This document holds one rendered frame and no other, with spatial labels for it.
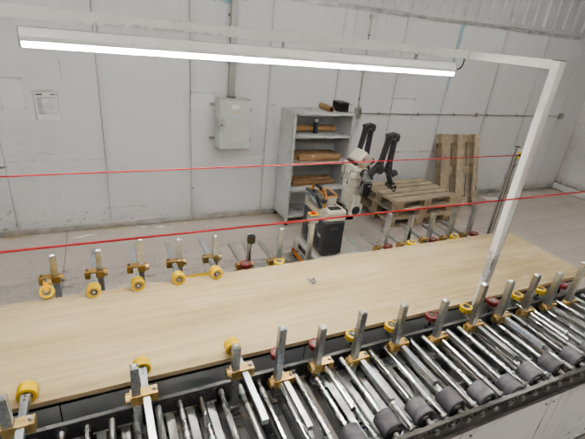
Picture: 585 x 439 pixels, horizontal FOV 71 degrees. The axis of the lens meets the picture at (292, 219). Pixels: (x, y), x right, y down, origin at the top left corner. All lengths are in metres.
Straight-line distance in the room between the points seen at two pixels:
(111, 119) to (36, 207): 1.35
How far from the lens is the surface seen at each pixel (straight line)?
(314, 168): 6.14
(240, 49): 2.25
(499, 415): 2.67
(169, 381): 2.35
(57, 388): 2.28
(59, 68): 5.19
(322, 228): 4.37
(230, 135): 5.28
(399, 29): 6.47
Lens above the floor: 2.46
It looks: 24 degrees down
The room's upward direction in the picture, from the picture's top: 6 degrees clockwise
